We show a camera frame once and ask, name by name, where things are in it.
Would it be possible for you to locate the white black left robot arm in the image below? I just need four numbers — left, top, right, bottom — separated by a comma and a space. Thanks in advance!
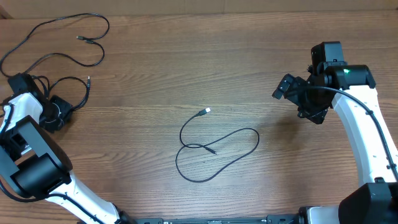
1, 73, 135, 223

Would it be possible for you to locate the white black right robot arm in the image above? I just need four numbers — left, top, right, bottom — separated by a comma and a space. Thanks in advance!
272, 42, 397, 224

